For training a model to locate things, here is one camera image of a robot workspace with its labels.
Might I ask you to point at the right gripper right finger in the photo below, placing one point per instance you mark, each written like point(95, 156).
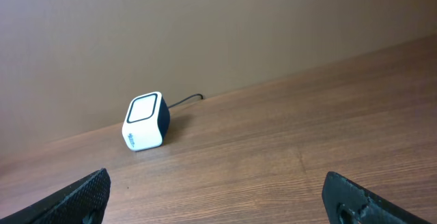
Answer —
point(346, 202)

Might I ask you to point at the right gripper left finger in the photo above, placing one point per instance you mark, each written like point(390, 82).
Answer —
point(83, 201)

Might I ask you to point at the white barcode scanner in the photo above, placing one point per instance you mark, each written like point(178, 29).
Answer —
point(147, 122)

